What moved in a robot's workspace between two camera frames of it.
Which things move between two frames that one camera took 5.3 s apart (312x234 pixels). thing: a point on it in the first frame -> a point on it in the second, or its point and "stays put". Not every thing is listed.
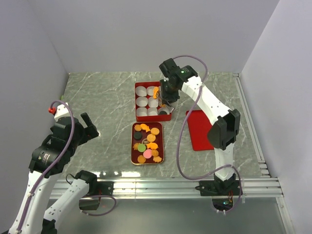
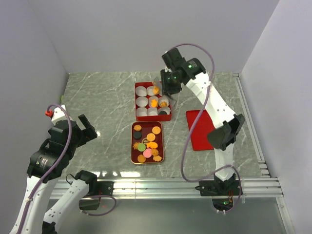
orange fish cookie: (152, 146) stays put
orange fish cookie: (144, 126) -> (154, 103)
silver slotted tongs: (163, 103) -> (175, 101)
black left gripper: (90, 130) stays put
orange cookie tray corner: (157, 159) stays put
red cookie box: (146, 101) stays put
